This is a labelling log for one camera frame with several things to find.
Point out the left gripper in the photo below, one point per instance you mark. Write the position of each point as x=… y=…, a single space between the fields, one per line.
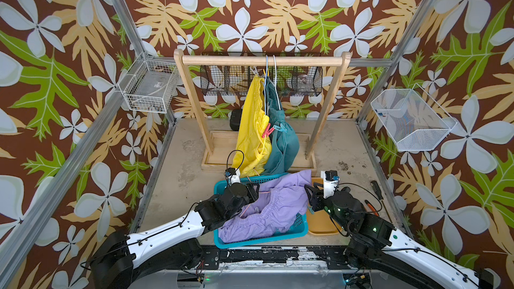
x=251 y=194

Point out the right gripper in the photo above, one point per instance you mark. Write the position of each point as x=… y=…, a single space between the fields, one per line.
x=316 y=197

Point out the purple shorts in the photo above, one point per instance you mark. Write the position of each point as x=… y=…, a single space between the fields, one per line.
x=288 y=198

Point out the yellow shorts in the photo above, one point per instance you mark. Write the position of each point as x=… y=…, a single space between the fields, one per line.
x=252 y=150

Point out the pink clothespin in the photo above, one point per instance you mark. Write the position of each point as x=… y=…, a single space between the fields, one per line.
x=268 y=131

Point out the pink wire hanger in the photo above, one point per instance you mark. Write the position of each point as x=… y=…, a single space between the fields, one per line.
x=256 y=207

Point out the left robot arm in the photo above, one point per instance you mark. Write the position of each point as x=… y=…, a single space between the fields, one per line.
x=113 y=263

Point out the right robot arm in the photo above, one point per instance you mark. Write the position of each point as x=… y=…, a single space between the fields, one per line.
x=376 y=244

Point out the green shorts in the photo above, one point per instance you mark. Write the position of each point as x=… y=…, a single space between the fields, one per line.
x=285 y=146

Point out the blue clothespin on green shorts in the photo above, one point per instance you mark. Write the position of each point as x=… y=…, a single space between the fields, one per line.
x=281 y=127

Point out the yellow plastic tray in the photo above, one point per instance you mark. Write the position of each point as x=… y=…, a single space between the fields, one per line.
x=319 y=223

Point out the teal plastic basket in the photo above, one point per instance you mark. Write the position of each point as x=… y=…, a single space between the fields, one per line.
x=297 y=230

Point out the wooden clothes rack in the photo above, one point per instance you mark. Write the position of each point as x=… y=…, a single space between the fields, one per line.
x=220 y=143

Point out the black tool case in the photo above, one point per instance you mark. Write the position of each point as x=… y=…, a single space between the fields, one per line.
x=235 y=119

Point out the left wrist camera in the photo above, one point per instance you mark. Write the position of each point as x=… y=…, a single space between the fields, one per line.
x=232 y=176

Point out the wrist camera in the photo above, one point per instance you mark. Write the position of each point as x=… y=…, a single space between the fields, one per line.
x=232 y=176
x=330 y=182

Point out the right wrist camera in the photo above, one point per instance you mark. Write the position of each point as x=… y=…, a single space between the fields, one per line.
x=330 y=182

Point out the black mounting rail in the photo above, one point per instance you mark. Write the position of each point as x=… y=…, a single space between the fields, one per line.
x=213 y=258

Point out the red handled pliers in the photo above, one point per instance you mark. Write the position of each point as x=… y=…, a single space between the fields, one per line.
x=371 y=208

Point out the black handled screwdriver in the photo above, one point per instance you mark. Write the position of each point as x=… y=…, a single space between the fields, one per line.
x=377 y=191

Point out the white wire basket right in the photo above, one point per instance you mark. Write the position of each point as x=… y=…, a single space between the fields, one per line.
x=412 y=118

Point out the white wire basket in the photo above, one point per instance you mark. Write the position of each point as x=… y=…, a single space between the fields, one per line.
x=412 y=118
x=148 y=84

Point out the white wire basket left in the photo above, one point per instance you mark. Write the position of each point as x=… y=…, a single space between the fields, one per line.
x=148 y=84

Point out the white wire hanger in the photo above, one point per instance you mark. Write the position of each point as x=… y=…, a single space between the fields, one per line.
x=275 y=82

